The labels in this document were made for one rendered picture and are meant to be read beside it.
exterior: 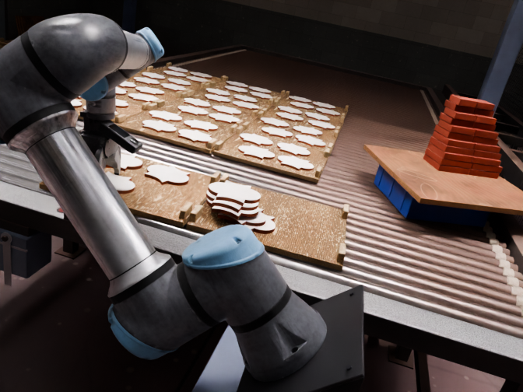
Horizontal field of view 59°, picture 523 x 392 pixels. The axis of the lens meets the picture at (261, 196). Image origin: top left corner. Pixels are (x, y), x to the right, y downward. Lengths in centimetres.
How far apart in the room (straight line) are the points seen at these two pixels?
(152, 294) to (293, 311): 22
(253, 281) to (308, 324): 12
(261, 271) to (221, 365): 26
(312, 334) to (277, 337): 6
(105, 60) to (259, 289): 43
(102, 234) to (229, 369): 35
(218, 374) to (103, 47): 59
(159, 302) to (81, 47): 39
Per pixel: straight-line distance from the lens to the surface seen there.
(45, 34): 76
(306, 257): 117
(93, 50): 77
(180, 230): 121
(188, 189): 140
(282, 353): 75
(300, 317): 76
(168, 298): 73
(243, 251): 70
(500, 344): 117
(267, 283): 72
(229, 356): 94
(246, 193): 126
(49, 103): 77
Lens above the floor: 151
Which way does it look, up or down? 23 degrees down
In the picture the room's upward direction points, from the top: 12 degrees clockwise
